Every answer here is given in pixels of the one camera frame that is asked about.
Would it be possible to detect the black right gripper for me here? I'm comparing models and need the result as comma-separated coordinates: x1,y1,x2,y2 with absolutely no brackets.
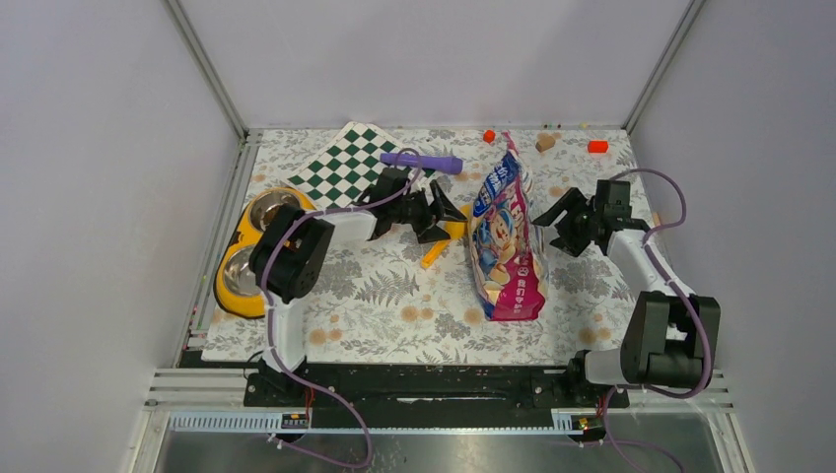
531,188,601,258

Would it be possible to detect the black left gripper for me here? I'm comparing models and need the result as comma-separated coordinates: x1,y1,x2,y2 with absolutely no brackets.
389,180,466,242

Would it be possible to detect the yellow plastic scoop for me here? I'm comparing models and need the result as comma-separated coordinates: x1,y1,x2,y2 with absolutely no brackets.
420,204,472,269

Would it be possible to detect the cat food bag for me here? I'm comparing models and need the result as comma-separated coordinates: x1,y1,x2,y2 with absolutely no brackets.
466,132,548,322

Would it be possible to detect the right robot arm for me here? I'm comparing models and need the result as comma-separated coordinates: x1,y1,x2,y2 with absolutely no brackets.
533,179,721,406

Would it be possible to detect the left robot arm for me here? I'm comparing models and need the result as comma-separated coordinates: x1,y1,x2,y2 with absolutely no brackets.
248,168,466,405

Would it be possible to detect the yellow double pet bowl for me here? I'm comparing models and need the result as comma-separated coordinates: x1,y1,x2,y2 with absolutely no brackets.
213,187,318,320

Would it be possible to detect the purple plastic cylinder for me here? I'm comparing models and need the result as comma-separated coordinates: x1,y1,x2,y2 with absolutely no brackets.
380,153,463,175

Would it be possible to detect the red rectangular block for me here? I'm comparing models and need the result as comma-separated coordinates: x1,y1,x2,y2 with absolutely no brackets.
587,140,609,154

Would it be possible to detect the brown wooden block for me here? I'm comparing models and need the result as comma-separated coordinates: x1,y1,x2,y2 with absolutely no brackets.
535,133,557,153

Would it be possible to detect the green white checkered board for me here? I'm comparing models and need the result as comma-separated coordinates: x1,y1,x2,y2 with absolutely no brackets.
287,122,400,209

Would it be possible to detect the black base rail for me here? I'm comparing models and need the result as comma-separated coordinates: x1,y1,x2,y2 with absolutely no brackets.
244,363,608,430

